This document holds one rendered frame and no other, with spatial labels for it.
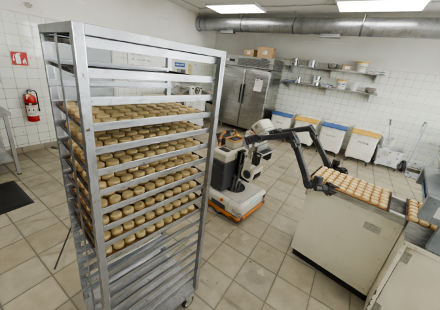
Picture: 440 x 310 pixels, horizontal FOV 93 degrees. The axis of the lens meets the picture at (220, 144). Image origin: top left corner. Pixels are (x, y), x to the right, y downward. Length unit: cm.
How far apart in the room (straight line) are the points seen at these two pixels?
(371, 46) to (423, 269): 499
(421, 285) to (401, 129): 460
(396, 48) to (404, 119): 155
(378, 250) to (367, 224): 21
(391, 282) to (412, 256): 27
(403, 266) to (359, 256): 36
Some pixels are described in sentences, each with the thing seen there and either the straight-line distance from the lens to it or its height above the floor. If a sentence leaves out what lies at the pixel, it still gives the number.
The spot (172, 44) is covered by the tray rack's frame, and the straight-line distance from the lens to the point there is 91.
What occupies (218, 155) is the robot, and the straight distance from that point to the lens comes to 249.
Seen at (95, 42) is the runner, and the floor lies 177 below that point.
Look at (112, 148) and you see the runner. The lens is 90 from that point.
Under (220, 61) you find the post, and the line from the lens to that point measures 109.
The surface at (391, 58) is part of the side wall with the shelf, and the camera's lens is 621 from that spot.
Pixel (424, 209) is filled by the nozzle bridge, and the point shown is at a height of 109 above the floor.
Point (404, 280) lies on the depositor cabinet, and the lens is 210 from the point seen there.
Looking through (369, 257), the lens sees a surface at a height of 45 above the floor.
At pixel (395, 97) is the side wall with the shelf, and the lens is 622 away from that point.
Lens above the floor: 176
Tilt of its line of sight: 21 degrees down
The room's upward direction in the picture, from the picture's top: 7 degrees clockwise
